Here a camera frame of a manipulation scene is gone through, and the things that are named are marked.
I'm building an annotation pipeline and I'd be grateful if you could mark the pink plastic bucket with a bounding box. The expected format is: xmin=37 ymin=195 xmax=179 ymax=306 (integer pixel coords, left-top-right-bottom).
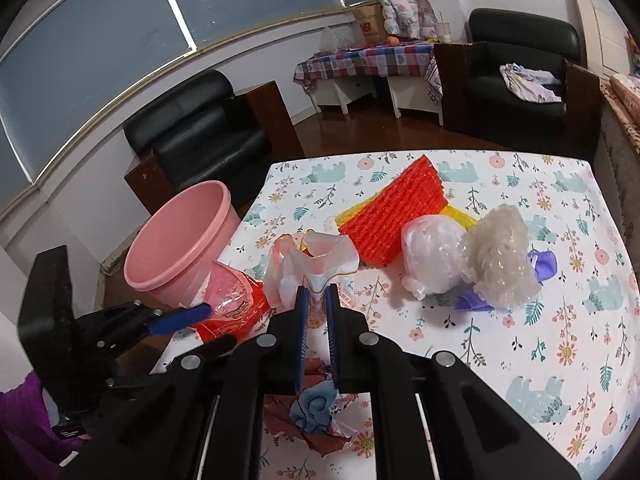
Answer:
xmin=124 ymin=181 xmax=241 ymax=311

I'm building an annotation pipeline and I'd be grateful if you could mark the pink quilted jacket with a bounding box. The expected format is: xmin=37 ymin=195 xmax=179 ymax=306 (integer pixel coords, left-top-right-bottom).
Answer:
xmin=375 ymin=0 xmax=438 ymax=41

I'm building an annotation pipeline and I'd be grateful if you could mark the red snack packet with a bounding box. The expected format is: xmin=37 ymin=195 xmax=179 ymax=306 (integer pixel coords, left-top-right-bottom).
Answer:
xmin=192 ymin=267 xmax=273 ymax=346

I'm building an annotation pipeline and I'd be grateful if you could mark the clear plastic bag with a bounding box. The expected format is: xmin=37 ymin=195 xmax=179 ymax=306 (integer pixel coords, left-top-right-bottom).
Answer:
xmin=262 ymin=230 xmax=361 ymax=328
xmin=317 ymin=25 xmax=346 ymax=53

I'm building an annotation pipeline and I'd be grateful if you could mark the person's left forearm purple sleeve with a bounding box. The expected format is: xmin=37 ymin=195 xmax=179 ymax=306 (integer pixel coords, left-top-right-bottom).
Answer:
xmin=0 ymin=370 xmax=68 ymax=467

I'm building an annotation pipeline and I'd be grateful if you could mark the brown paper bag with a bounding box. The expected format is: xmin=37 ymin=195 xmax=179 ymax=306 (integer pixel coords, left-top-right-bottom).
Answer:
xmin=350 ymin=2 xmax=388 ymax=46

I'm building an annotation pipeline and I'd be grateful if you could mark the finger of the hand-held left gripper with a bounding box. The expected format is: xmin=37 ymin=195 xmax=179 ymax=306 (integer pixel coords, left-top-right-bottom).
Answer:
xmin=199 ymin=334 xmax=239 ymax=361
xmin=145 ymin=302 xmax=212 ymax=337

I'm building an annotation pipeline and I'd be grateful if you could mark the brown patterned cloth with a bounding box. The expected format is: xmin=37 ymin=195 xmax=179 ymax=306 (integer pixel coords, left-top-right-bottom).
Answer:
xmin=600 ymin=74 xmax=640 ymax=151

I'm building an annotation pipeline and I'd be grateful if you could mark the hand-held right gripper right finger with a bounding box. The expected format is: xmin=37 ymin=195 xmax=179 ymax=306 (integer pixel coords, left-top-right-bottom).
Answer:
xmin=325 ymin=284 xmax=583 ymax=480

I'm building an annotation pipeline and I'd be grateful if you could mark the red foam net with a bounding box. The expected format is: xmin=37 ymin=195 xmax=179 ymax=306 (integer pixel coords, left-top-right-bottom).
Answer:
xmin=337 ymin=154 xmax=451 ymax=268

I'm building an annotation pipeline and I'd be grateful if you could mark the balled white plastic bag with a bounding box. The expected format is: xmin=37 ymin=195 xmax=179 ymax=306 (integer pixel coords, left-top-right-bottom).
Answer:
xmin=401 ymin=214 xmax=473 ymax=301

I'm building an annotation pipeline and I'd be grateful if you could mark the pale printed cloth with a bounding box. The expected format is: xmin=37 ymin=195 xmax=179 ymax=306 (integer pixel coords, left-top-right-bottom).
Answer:
xmin=500 ymin=62 xmax=563 ymax=103

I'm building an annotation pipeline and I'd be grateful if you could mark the white stool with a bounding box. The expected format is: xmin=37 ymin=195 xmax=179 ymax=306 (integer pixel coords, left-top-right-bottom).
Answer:
xmin=312 ymin=77 xmax=378 ymax=115
xmin=387 ymin=72 xmax=445 ymax=126

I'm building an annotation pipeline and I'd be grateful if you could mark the crumpled colourful paper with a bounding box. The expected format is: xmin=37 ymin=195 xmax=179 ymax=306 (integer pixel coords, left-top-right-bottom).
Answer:
xmin=262 ymin=360 xmax=373 ymax=458

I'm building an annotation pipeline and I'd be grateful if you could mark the black leather armchair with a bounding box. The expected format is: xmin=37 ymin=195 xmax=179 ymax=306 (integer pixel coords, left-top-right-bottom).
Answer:
xmin=432 ymin=7 xmax=601 ymax=161
xmin=122 ymin=69 xmax=306 ymax=213

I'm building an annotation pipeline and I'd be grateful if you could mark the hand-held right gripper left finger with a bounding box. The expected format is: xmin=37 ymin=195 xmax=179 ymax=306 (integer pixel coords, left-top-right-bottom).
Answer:
xmin=60 ymin=285 xmax=311 ymax=480

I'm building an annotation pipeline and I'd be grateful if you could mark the clear bubble wrap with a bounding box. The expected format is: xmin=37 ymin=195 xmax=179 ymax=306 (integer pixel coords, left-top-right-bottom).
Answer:
xmin=462 ymin=205 xmax=543 ymax=311

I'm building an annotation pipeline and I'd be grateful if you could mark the checked tablecloth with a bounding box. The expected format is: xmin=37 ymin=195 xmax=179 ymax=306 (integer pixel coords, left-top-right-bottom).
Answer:
xmin=294 ymin=42 xmax=443 ymax=106

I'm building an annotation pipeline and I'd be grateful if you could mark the large grey window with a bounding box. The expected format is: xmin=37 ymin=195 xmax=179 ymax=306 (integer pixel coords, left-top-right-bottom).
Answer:
xmin=0 ymin=0 xmax=416 ymax=186

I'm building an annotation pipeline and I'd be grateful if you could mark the white door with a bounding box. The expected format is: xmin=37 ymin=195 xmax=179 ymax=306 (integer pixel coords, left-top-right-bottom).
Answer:
xmin=572 ymin=0 xmax=633 ymax=78

